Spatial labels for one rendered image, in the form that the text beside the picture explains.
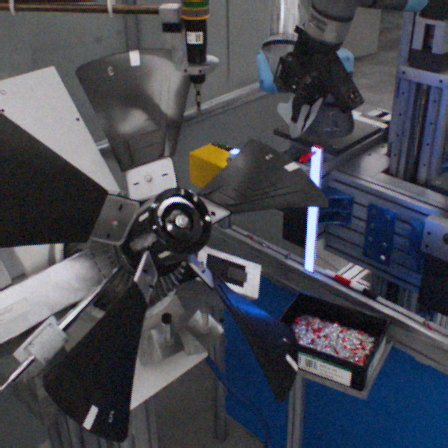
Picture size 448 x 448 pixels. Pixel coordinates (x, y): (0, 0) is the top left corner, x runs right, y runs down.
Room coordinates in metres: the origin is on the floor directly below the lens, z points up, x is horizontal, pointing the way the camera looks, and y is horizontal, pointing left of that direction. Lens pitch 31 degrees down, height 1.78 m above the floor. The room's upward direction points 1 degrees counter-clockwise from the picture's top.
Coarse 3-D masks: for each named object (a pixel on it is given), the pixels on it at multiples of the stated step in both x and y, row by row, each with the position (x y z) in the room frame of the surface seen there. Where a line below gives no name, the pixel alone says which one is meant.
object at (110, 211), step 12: (108, 204) 0.93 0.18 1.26; (132, 204) 0.94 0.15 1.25; (108, 216) 0.93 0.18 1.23; (120, 216) 0.93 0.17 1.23; (132, 216) 0.94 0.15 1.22; (96, 228) 0.92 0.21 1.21; (108, 228) 0.93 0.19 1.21; (120, 228) 0.93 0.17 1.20; (96, 240) 0.92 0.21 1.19; (108, 240) 0.93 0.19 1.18; (120, 240) 0.94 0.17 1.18
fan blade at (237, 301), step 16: (224, 288) 0.93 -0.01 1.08; (224, 304) 0.87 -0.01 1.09; (240, 304) 0.91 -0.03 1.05; (240, 320) 0.86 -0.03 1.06; (256, 320) 0.91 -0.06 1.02; (272, 320) 0.97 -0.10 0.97; (256, 336) 0.86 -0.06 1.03; (272, 336) 0.90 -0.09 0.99; (288, 336) 0.95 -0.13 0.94; (256, 352) 0.82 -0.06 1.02; (272, 352) 0.85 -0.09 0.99; (288, 352) 0.90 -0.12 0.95; (272, 368) 0.82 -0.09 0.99; (288, 368) 0.85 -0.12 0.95; (272, 384) 0.79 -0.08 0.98; (288, 384) 0.82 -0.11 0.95
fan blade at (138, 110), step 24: (96, 72) 1.17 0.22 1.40; (120, 72) 1.17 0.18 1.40; (144, 72) 1.17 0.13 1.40; (168, 72) 1.17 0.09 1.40; (96, 96) 1.14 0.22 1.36; (120, 96) 1.14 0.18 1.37; (144, 96) 1.13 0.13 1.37; (168, 96) 1.13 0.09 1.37; (120, 120) 1.10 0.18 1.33; (144, 120) 1.09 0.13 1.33; (168, 120) 1.09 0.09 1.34; (120, 144) 1.07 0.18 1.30; (144, 144) 1.06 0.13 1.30; (168, 144) 1.05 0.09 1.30; (120, 168) 1.05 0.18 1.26
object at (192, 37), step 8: (192, 24) 1.01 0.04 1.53; (200, 24) 1.01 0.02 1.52; (192, 32) 1.01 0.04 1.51; (200, 32) 1.01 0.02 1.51; (192, 40) 1.01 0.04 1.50; (200, 40) 1.01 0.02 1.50; (192, 48) 1.01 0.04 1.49; (200, 48) 1.01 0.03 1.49; (192, 56) 1.01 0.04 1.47; (200, 56) 1.01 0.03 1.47; (192, 80) 1.02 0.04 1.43; (200, 80) 1.02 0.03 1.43
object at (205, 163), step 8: (208, 144) 1.56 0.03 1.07; (192, 152) 1.51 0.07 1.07; (200, 152) 1.51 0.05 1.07; (208, 152) 1.51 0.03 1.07; (216, 152) 1.51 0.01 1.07; (224, 152) 1.51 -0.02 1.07; (192, 160) 1.50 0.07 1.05; (200, 160) 1.48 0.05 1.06; (208, 160) 1.47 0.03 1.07; (216, 160) 1.46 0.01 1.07; (224, 160) 1.46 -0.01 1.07; (192, 168) 1.50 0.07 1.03; (200, 168) 1.48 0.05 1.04; (208, 168) 1.46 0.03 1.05; (216, 168) 1.44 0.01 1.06; (192, 176) 1.51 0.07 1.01; (200, 176) 1.48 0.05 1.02; (208, 176) 1.46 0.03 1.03; (200, 184) 1.48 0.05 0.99
